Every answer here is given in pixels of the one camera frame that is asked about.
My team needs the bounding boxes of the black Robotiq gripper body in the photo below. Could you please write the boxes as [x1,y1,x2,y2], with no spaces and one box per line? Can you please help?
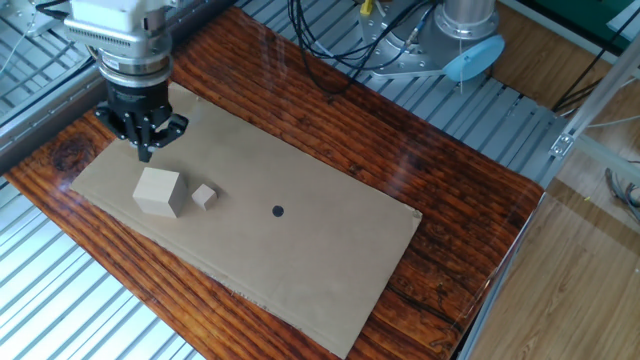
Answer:
[102,79,174,126]

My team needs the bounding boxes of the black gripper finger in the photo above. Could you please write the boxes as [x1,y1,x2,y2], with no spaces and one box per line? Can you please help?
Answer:
[94,103,154,164]
[149,113,190,151]

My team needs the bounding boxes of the large wooden block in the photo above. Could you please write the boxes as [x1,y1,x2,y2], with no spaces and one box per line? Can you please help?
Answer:
[131,166,189,220]

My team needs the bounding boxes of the small wooden block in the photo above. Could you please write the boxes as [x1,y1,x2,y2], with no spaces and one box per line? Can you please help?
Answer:
[191,183,219,212]

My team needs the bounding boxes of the brown cardboard sheet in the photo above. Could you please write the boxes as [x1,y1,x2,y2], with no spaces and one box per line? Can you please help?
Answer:
[69,82,424,360]

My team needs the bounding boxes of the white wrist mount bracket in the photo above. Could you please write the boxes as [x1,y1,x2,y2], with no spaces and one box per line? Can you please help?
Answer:
[63,0,174,51]

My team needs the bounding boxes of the grey aluminium table rail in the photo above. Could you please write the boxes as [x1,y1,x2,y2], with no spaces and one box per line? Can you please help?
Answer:
[0,64,109,174]

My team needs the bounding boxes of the aluminium frame post with bracket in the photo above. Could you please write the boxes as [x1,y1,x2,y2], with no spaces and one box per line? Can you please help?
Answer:
[549,34,640,156]

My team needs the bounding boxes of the grey floor cable bundle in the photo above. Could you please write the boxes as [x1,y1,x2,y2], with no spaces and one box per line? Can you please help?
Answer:
[603,167,640,224]

